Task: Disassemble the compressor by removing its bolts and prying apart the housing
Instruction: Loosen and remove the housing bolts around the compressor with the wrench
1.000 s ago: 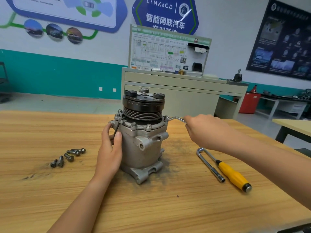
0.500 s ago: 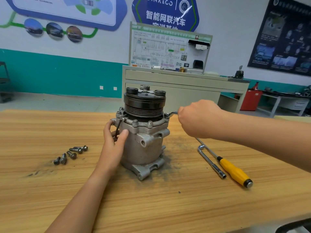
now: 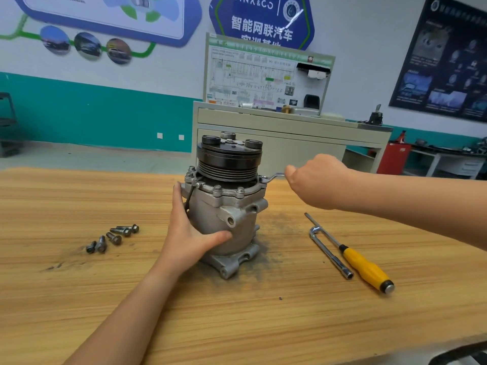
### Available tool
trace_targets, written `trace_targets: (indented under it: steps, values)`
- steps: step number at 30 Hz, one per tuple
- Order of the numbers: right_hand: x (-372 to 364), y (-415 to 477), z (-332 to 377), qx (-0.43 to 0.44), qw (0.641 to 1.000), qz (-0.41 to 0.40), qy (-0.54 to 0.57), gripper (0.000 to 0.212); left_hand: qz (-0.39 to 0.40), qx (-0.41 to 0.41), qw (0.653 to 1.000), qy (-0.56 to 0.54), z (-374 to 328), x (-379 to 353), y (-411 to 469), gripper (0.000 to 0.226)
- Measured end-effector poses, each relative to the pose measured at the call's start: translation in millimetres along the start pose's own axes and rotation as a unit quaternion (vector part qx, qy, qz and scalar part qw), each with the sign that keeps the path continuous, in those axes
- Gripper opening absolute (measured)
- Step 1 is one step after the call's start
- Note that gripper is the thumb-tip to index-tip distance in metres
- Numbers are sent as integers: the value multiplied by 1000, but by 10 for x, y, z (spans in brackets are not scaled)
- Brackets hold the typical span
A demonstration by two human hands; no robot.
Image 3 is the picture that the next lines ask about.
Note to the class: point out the person's right hand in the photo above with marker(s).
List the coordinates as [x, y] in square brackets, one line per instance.
[319, 182]

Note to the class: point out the person's left hand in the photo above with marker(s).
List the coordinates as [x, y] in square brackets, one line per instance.
[186, 243]

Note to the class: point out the silver combination wrench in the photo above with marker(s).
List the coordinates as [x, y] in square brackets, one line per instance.
[272, 177]

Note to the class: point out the grey metal compressor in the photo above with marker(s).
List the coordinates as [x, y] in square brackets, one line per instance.
[224, 205]

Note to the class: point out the person's right forearm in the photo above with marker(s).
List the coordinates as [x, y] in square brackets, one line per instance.
[426, 201]

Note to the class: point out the person's left forearm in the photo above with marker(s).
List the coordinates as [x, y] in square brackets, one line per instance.
[118, 323]

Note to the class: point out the beige workbench cabinet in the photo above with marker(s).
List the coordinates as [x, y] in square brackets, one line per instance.
[297, 137]

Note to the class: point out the silver L-shaped socket wrench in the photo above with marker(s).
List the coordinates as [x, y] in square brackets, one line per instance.
[331, 253]

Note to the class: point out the red cabinet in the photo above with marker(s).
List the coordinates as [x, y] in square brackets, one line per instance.
[394, 158]

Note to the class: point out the small black device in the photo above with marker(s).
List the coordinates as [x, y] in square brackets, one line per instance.
[376, 117]

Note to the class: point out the white wiring display board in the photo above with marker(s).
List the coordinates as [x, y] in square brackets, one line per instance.
[247, 72]

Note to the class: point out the grey metal shelf cart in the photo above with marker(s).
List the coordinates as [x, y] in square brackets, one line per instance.
[7, 125]

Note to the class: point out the blue rounded infographic panel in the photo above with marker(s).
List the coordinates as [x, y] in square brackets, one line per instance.
[91, 11]

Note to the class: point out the dark wall poster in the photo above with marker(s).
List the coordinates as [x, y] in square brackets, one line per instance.
[445, 60]

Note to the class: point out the blue hexagon wall sign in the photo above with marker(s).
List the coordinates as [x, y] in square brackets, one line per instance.
[259, 15]

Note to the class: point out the round photo wall decal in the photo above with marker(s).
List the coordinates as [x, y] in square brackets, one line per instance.
[55, 39]
[87, 45]
[119, 51]

